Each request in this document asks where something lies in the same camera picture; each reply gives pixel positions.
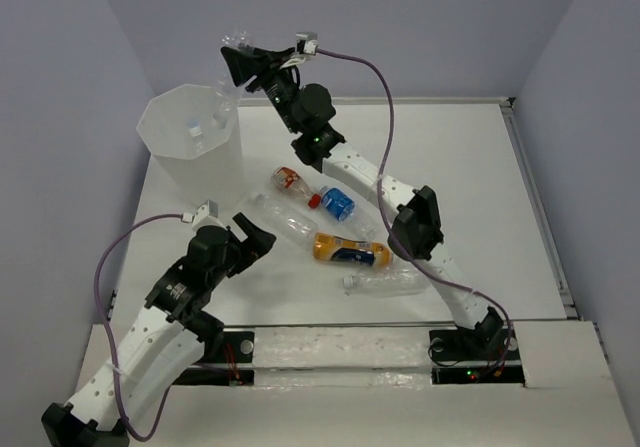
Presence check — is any aluminium frame rail right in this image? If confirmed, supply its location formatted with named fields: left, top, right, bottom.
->
left=499, top=97, right=586, bottom=323

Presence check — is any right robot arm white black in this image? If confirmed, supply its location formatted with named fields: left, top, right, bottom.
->
left=221, top=47, right=513, bottom=363

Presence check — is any orange label bottle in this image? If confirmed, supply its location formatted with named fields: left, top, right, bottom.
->
left=313, top=232, right=394, bottom=268

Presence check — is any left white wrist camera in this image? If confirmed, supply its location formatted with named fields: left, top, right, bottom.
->
left=296, top=31, right=318, bottom=62

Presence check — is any white octagonal plastic bin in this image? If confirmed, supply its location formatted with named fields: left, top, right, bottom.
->
left=136, top=84, right=245, bottom=211

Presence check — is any blue label Pocari Sweat bottle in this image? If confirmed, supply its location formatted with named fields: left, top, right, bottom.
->
left=319, top=186, right=377, bottom=241

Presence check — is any clear bottle white cap front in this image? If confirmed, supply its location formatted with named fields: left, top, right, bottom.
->
left=342, top=269, right=429, bottom=298

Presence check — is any purple cable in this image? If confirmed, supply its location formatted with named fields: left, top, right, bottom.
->
left=94, top=212, right=189, bottom=441
left=314, top=46, right=512, bottom=368

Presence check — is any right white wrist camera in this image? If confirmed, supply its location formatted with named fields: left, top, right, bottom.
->
left=181, top=200, right=224, bottom=232

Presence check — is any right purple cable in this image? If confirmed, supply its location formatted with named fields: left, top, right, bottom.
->
left=314, top=46, right=512, bottom=368

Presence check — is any red label red cap bottle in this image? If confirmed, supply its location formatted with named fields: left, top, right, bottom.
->
left=270, top=166, right=321, bottom=210

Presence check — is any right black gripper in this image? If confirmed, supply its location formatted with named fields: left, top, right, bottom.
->
left=222, top=40, right=301, bottom=134

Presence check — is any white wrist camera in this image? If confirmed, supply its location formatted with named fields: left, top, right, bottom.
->
left=296, top=31, right=318, bottom=62
left=181, top=200, right=224, bottom=232

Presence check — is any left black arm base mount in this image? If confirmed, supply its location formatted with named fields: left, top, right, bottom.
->
left=173, top=330, right=255, bottom=387

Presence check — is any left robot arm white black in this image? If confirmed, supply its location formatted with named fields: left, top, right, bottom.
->
left=41, top=204, right=276, bottom=446

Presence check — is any metal rail front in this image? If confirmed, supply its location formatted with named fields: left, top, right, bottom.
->
left=225, top=321, right=456, bottom=330

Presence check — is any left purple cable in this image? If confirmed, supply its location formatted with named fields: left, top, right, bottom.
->
left=94, top=212, right=189, bottom=441

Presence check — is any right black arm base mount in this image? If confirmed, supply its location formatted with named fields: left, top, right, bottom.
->
left=427, top=328, right=525, bottom=385

